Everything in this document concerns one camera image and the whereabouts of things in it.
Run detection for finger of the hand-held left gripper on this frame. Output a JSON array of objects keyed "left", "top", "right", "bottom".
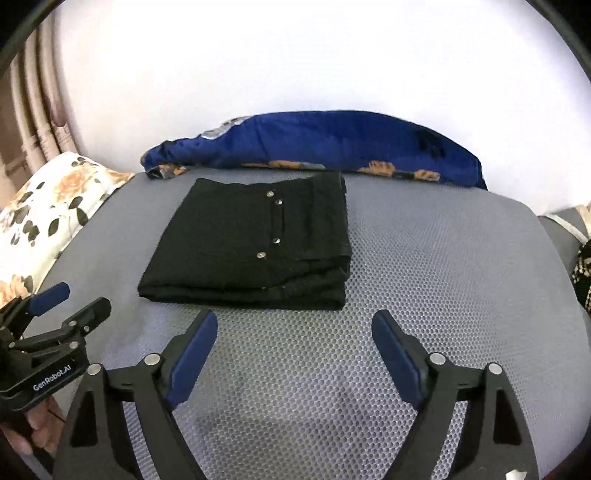
[
  {"left": 18, "top": 298, "right": 112, "bottom": 356},
  {"left": 0, "top": 282, "right": 71, "bottom": 342}
]

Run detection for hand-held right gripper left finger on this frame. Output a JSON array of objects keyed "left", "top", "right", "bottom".
[{"left": 52, "top": 309, "right": 219, "bottom": 480}]

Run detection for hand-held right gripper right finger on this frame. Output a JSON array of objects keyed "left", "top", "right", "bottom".
[{"left": 372, "top": 310, "right": 539, "bottom": 480}]

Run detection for black pants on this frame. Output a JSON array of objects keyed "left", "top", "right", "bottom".
[{"left": 137, "top": 172, "right": 354, "bottom": 311}]

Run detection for person's left hand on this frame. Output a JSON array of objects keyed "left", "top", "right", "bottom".
[{"left": 0, "top": 397, "right": 65, "bottom": 457}]

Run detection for grey mesh mat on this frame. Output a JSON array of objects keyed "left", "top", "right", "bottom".
[{"left": 18, "top": 168, "right": 591, "bottom": 480}]

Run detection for white floral pillow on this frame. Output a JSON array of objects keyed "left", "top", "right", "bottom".
[{"left": 0, "top": 151, "right": 136, "bottom": 305}]

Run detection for dark grey cloth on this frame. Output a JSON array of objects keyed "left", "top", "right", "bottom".
[{"left": 538, "top": 205, "right": 591, "bottom": 315}]

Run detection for black beige striped knit cloth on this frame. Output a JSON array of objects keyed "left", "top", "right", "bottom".
[{"left": 571, "top": 240, "right": 591, "bottom": 315}]

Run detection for beige curtain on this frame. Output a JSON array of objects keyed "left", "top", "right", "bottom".
[{"left": 0, "top": 18, "right": 81, "bottom": 204}]

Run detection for blue patterned pillow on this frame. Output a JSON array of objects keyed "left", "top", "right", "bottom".
[{"left": 140, "top": 110, "right": 489, "bottom": 190}]

